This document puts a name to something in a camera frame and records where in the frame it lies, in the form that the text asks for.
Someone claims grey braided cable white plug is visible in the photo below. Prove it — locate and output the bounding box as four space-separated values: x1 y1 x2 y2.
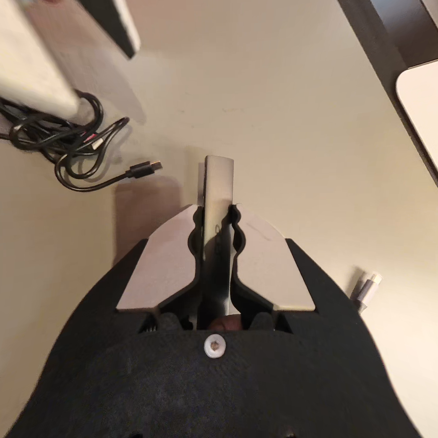
349 272 383 314

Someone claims black usb-c cable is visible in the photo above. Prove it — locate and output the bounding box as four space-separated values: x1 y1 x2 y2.
0 88 163 193

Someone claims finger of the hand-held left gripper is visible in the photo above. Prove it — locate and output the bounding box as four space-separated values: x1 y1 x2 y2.
0 0 81 118
79 0 141 59

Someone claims grey usb hub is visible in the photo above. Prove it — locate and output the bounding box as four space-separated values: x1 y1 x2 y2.
198 155 241 316

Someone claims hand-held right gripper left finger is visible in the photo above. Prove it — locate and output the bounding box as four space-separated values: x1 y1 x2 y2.
116 204 202 314

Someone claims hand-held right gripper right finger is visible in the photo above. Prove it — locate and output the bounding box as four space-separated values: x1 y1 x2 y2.
230 203 316 313

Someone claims white rounded device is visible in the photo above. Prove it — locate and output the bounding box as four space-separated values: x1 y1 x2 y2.
395 59 438 172

